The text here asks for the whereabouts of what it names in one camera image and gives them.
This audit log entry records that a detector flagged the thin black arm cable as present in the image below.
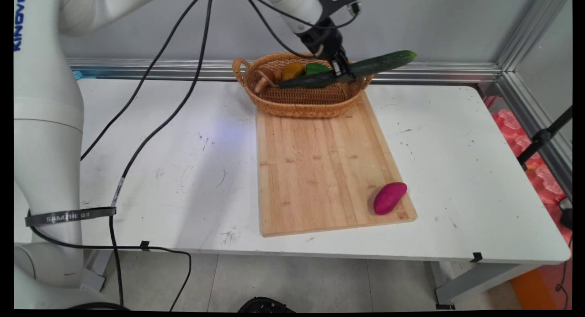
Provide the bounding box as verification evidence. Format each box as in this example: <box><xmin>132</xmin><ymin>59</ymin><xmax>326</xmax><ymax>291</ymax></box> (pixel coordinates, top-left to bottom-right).
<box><xmin>80</xmin><ymin>0</ymin><xmax>207</xmax><ymax>162</ymax></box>

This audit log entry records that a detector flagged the small black box device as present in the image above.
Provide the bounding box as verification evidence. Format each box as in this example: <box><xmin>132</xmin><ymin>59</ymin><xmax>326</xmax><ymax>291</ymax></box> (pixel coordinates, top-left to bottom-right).
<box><xmin>558</xmin><ymin>198</ymin><xmax>573</xmax><ymax>231</ymax></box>

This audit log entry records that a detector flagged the horizontal aluminium frame rail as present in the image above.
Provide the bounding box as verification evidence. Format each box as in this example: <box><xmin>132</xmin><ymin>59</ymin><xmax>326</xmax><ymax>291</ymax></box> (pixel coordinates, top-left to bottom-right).
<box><xmin>66</xmin><ymin>58</ymin><xmax>502</xmax><ymax>84</ymax></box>

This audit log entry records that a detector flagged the slanted aluminium frame rail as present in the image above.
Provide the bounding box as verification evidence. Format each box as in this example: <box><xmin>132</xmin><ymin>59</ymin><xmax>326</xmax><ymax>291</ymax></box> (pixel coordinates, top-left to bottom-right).
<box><xmin>495</xmin><ymin>0</ymin><xmax>573</xmax><ymax>201</ymax></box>

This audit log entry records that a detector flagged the yellow bell pepper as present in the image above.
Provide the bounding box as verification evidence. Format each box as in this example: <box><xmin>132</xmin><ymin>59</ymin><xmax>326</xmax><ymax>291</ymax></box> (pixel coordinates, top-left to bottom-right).
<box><xmin>280</xmin><ymin>63</ymin><xmax>306</xmax><ymax>82</ymax></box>

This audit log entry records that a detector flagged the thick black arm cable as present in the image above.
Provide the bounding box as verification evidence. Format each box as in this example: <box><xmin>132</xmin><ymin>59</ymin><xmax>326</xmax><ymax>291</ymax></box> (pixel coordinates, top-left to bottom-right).
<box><xmin>108</xmin><ymin>0</ymin><xmax>215</xmax><ymax>308</ymax></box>

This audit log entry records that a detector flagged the green bell pepper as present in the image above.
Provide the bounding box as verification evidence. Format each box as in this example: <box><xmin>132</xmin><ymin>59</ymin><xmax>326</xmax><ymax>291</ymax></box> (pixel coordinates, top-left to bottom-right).
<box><xmin>305</xmin><ymin>63</ymin><xmax>333</xmax><ymax>77</ymax></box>

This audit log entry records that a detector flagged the woven wicker basket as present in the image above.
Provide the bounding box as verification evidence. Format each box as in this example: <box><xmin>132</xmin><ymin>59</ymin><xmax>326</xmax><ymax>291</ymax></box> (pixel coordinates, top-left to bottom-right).
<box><xmin>232</xmin><ymin>52</ymin><xmax>374</xmax><ymax>119</ymax></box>

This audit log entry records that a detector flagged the brown toy mushroom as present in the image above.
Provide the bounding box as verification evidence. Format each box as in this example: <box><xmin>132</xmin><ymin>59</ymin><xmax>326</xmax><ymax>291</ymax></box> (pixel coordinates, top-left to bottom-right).
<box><xmin>254</xmin><ymin>67</ymin><xmax>277</xmax><ymax>94</ymax></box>

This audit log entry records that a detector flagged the long dark green cucumber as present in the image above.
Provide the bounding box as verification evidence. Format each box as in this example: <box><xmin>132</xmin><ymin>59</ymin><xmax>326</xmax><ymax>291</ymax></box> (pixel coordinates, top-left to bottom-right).
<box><xmin>277</xmin><ymin>50</ymin><xmax>417</xmax><ymax>90</ymax></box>

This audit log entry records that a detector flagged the black cable along floor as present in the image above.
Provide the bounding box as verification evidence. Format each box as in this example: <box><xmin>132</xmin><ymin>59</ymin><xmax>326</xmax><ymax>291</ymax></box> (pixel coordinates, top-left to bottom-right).
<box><xmin>27</xmin><ymin>210</ymin><xmax>192</xmax><ymax>311</ymax></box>

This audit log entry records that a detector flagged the black tripod leg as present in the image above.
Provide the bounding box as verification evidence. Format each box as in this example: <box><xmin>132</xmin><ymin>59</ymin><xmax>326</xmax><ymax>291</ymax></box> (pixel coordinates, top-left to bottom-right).
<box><xmin>516</xmin><ymin>106</ymin><xmax>573</xmax><ymax>170</ymax></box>

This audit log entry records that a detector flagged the grey velcro cable strap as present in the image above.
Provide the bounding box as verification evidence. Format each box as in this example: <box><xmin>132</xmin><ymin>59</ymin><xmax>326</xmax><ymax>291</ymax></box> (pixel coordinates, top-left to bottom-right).
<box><xmin>25</xmin><ymin>207</ymin><xmax>117</xmax><ymax>227</ymax></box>

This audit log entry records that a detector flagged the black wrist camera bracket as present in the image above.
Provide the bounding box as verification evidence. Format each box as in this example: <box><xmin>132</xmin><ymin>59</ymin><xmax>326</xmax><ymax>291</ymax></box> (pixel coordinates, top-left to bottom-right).
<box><xmin>317</xmin><ymin>0</ymin><xmax>362</xmax><ymax>17</ymax></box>

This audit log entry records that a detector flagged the grey metal table leg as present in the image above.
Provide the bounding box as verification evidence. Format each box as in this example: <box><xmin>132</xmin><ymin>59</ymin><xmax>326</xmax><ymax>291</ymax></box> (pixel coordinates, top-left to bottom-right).
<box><xmin>430</xmin><ymin>260</ymin><xmax>542</xmax><ymax>310</ymax></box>

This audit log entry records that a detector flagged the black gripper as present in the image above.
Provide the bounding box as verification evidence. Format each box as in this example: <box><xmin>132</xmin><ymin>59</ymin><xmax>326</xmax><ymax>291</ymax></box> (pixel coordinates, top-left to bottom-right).
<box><xmin>299</xmin><ymin>16</ymin><xmax>356</xmax><ymax>80</ymax></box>

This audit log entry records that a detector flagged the bamboo cutting board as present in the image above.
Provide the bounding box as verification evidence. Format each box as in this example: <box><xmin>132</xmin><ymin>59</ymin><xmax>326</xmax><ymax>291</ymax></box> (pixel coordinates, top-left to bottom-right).
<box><xmin>256</xmin><ymin>91</ymin><xmax>417</xmax><ymax>238</ymax></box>

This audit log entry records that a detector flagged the black round floor object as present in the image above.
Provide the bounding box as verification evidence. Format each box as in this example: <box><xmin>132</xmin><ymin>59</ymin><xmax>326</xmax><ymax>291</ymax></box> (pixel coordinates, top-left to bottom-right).
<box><xmin>238</xmin><ymin>297</ymin><xmax>298</xmax><ymax>313</ymax></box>

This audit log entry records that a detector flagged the red foam mat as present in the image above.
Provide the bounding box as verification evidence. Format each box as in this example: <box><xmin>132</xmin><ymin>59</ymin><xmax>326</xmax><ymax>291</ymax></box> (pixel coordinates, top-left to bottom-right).
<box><xmin>484</xmin><ymin>96</ymin><xmax>573</xmax><ymax>244</ymax></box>

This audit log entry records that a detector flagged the purple sweet potato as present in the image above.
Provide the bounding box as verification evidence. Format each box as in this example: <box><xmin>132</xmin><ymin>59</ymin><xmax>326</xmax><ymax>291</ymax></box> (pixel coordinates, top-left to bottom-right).
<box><xmin>373</xmin><ymin>182</ymin><xmax>408</xmax><ymax>215</ymax></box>

